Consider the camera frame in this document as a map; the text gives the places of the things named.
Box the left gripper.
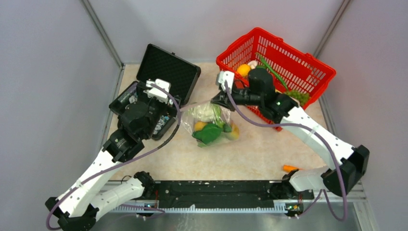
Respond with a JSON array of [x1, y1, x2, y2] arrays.
[[137, 82, 180, 140]]

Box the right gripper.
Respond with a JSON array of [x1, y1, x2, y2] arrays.
[[211, 83, 263, 112]]

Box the yellow green toy fruit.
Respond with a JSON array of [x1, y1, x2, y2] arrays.
[[229, 122, 240, 141]]

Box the green toy cucumber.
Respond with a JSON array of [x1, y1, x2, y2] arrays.
[[223, 123, 233, 133]]

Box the toy cauliflower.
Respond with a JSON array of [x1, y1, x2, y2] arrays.
[[188, 103, 223, 125]]

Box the yellow toy lemon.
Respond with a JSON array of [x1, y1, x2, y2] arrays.
[[194, 121, 208, 132]]

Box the clear zip top bag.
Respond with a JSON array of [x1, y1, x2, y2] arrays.
[[181, 101, 236, 148]]

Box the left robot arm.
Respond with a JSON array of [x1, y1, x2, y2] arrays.
[[46, 134, 174, 231]]

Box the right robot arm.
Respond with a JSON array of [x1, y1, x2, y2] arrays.
[[211, 68, 370, 198]]

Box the white toy mushroom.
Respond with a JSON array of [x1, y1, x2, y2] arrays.
[[248, 60, 258, 69]]

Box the green toy bean pod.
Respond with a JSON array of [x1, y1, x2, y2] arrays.
[[256, 52, 289, 91]]

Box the red plastic basket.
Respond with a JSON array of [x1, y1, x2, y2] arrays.
[[215, 27, 337, 132]]

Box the green toy grapes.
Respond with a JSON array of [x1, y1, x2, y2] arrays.
[[285, 90, 310, 106]]

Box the black poker chip case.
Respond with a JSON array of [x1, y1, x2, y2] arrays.
[[109, 44, 201, 141]]

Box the orange toy carrot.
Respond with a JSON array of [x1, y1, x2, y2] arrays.
[[282, 165, 302, 173]]

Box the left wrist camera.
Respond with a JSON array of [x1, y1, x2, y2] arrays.
[[144, 79, 171, 103]]

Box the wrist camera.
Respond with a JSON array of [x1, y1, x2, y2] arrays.
[[144, 79, 171, 103], [216, 71, 235, 93]]

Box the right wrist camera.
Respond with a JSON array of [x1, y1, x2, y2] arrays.
[[216, 71, 235, 93]]

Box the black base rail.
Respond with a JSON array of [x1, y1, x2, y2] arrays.
[[127, 178, 316, 211]]

